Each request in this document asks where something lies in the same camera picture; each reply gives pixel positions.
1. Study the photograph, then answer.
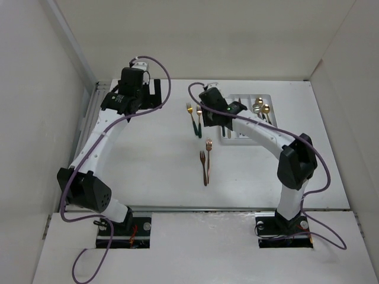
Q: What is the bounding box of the silver slotted spoon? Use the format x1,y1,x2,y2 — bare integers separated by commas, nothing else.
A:
252,103,262,119

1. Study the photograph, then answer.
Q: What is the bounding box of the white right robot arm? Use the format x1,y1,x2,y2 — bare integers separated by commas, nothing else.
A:
199,87,317,235

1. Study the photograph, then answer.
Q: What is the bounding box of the rose gold fork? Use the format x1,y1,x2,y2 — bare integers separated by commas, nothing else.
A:
200,150,208,186
205,138,213,183

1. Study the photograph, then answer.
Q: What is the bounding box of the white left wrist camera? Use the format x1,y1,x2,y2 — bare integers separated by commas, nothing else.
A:
129,61,149,72

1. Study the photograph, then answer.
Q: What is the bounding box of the white three-compartment cutlery tray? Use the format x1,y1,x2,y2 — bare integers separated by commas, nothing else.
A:
219,94,277,146

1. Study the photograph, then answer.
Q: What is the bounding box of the aluminium rail frame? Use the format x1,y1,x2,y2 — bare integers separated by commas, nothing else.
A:
68,81,111,166

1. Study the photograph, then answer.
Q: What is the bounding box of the gold fork green handle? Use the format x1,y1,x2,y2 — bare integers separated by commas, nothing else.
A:
186,103,198,136
197,105,203,138
221,126,226,137

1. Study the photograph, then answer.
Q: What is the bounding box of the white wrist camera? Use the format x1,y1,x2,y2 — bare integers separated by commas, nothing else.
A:
129,61,149,72
204,82,219,89

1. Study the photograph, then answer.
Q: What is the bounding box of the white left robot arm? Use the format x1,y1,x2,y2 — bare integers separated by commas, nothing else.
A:
57,62,162,235

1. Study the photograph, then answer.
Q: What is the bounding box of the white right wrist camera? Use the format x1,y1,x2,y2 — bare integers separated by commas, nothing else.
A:
204,82,219,89

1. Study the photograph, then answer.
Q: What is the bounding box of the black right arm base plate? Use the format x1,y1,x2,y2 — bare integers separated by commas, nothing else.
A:
254,214,313,249

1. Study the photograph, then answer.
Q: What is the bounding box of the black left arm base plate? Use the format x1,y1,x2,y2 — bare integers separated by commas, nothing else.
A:
93,212,152,249

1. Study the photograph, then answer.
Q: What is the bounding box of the gold spoon green handle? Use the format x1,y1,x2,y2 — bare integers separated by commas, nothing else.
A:
261,104,272,124
255,97,264,107

